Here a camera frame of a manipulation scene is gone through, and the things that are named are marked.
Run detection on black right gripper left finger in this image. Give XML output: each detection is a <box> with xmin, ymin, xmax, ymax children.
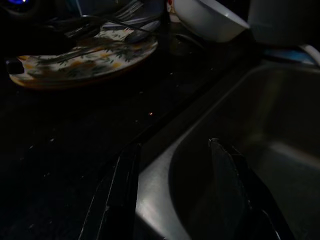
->
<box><xmin>78</xmin><ymin>142</ymin><xmax>142</xmax><ymax>240</ymax></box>

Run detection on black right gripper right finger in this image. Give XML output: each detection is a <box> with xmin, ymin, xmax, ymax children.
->
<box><xmin>208</xmin><ymin>138</ymin><xmax>297</xmax><ymax>240</ymax></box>

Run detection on lemon print plate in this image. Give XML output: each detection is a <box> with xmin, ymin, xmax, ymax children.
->
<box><xmin>6</xmin><ymin>26</ymin><xmax>159</xmax><ymax>83</ymax></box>

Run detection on silver metal spoon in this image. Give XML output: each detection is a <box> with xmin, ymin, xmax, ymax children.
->
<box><xmin>123</xmin><ymin>29</ymin><xmax>152</xmax><ymax>44</ymax></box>

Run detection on stainless steel sink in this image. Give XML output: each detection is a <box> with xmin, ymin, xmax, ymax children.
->
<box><xmin>134</xmin><ymin>61</ymin><xmax>320</xmax><ymax>240</ymax></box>

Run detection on yellow dinner plate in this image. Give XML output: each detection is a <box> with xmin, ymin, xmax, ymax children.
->
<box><xmin>9</xmin><ymin>41</ymin><xmax>159</xmax><ymax>90</ymax></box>

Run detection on blue flat pad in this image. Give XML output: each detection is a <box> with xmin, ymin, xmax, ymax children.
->
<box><xmin>263</xmin><ymin>48</ymin><xmax>317</xmax><ymax>65</ymax></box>

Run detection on white bowl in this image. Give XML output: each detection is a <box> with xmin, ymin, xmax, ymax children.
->
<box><xmin>172</xmin><ymin>0</ymin><xmax>251</xmax><ymax>43</ymax></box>

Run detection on translucent plastic food container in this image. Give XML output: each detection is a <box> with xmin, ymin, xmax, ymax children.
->
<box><xmin>62</xmin><ymin>0</ymin><xmax>165</xmax><ymax>31</ymax></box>

